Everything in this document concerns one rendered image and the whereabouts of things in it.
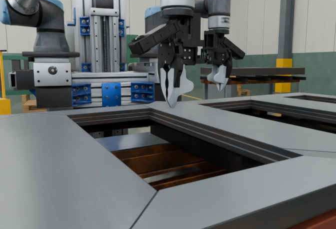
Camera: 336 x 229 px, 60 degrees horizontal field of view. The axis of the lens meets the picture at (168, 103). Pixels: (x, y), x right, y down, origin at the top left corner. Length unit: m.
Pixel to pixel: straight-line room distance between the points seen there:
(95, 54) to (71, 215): 1.21
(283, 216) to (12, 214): 0.28
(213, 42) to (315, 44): 8.91
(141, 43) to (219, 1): 0.50
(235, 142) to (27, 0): 0.93
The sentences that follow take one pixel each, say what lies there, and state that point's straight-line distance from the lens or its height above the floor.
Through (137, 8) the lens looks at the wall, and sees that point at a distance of 11.22.
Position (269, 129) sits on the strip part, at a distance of 0.69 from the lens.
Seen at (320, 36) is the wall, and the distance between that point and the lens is 9.78.
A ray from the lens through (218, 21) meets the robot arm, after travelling 1.02.
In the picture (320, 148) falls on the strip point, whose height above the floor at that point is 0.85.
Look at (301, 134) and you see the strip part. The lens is 0.66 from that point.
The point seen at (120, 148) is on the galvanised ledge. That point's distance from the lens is 1.10.
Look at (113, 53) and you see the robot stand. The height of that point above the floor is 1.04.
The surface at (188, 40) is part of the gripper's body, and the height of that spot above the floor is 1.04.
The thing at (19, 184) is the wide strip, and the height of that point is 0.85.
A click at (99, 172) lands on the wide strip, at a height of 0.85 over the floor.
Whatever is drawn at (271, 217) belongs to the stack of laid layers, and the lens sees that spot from 0.34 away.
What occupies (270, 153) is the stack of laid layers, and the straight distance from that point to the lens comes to 0.55.
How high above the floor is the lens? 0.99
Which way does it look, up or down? 8 degrees down
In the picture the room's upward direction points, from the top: straight up
